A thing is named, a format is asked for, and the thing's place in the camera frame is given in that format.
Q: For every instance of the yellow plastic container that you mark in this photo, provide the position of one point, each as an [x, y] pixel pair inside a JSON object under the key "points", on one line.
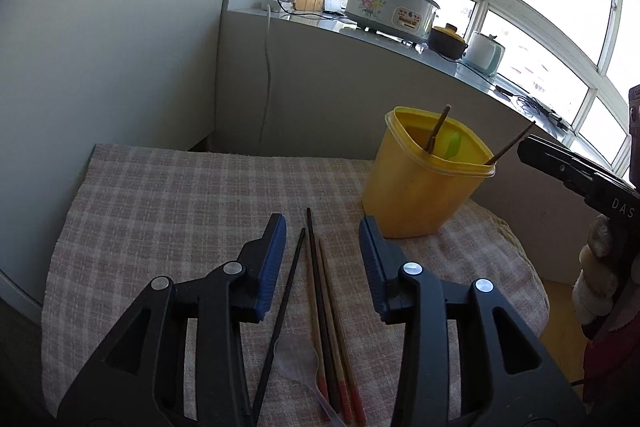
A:
{"points": [[415, 197]]}

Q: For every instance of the person's right hand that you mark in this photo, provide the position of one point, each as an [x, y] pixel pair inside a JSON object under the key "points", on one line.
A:
{"points": [[595, 237]]}

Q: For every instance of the brown wooden chopstick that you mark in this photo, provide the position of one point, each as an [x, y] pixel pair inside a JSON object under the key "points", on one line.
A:
{"points": [[440, 122], [510, 143]]}

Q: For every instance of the pink checked cloth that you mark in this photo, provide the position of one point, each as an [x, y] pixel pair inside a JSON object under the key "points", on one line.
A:
{"points": [[175, 217]]}

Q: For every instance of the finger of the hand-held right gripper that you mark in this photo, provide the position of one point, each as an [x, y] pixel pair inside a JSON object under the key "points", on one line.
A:
{"points": [[555, 164]]}

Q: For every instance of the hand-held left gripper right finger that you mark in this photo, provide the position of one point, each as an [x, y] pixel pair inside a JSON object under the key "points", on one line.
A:
{"points": [[375, 267]]}

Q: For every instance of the white electric kettle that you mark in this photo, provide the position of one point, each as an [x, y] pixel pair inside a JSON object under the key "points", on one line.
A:
{"points": [[482, 54]]}

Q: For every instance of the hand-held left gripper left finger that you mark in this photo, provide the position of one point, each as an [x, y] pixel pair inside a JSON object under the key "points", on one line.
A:
{"points": [[272, 267]]}

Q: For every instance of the white windowsill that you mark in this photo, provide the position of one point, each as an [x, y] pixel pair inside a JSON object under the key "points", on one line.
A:
{"points": [[350, 32]]}

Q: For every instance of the clear plastic spoon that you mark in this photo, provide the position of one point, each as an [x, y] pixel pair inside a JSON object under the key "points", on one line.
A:
{"points": [[295, 354]]}

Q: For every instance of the white power strip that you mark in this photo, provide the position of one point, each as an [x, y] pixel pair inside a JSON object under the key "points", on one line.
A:
{"points": [[277, 5]]}

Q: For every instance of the green plastic spoon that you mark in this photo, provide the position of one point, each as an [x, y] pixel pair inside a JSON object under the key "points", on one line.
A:
{"points": [[452, 144]]}

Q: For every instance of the black handheld device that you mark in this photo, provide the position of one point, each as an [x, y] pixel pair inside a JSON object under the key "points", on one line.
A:
{"points": [[552, 117]]}

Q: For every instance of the dark casserole pot yellow lid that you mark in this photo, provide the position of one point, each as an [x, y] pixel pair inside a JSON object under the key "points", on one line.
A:
{"points": [[445, 44]]}

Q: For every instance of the white floral electric cooker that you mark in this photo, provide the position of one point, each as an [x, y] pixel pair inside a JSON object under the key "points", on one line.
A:
{"points": [[385, 7]]}

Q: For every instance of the thin black chopstick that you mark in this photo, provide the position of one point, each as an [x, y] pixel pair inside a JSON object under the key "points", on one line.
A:
{"points": [[287, 292]]}

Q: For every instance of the person's right forearm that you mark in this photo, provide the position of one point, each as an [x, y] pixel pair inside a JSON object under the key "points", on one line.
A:
{"points": [[617, 357]]}

